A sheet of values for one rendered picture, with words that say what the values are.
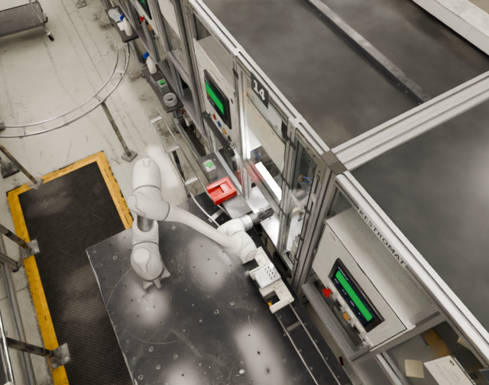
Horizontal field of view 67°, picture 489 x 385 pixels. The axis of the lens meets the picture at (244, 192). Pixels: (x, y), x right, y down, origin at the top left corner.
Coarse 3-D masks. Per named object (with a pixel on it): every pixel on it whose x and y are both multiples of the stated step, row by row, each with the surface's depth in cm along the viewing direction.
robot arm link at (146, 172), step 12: (144, 168) 180; (156, 168) 184; (132, 180) 181; (144, 180) 176; (156, 180) 179; (132, 228) 225; (144, 228) 219; (156, 228) 226; (132, 240) 229; (144, 240) 225; (156, 240) 230
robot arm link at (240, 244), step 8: (176, 208) 184; (168, 216) 179; (176, 216) 183; (184, 216) 187; (192, 216) 190; (192, 224) 189; (200, 224) 190; (208, 232) 190; (216, 232) 192; (240, 232) 205; (216, 240) 192; (224, 240) 192; (232, 240) 195; (240, 240) 196; (248, 240) 199; (232, 248) 196; (240, 248) 196; (248, 248) 195; (256, 248) 199; (240, 256) 197; (248, 256) 195
